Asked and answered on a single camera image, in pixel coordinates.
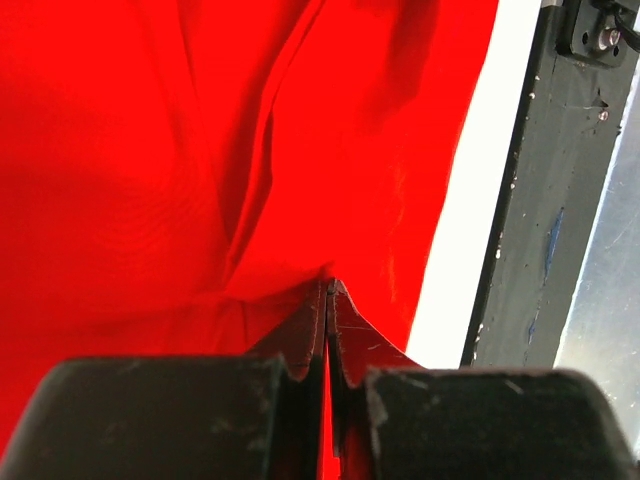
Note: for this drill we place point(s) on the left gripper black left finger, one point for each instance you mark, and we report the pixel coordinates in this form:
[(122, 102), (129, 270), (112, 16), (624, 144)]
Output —
[(253, 416)]

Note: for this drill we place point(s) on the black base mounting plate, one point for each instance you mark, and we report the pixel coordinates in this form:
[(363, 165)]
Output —
[(569, 117)]

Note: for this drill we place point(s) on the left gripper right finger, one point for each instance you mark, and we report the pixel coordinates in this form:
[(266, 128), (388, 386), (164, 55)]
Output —
[(393, 419)]

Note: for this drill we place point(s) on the red teddy bear t-shirt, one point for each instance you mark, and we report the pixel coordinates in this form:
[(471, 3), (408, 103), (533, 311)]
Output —
[(177, 176)]

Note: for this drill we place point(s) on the aluminium frame rail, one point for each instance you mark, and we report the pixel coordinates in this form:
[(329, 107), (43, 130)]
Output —
[(601, 336)]

